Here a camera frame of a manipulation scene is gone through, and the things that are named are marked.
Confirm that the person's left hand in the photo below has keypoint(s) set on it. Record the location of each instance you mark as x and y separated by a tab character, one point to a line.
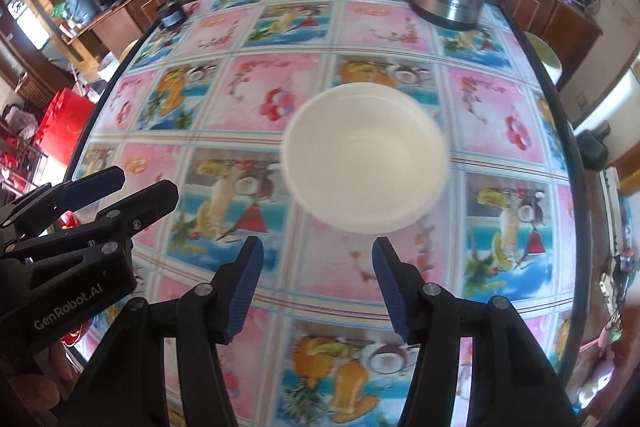
30	389

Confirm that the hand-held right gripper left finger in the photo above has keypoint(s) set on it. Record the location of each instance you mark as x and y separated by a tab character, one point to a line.
245	287

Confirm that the small black motor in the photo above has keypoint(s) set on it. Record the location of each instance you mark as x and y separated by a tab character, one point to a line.
171	13

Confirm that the beige plastic stool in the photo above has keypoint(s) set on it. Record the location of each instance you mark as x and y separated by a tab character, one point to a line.
542	54

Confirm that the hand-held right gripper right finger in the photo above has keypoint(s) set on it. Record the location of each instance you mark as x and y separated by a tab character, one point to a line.
390	287

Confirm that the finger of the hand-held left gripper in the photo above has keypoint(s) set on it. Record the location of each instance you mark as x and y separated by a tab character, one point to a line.
150	204
95	189

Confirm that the dark object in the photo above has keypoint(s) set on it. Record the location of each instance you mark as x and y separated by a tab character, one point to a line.
592	144

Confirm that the grey kettle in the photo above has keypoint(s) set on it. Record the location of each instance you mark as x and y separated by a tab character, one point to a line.
82	4

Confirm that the red paper bag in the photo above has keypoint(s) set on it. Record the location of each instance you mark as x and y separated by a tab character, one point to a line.
65	122

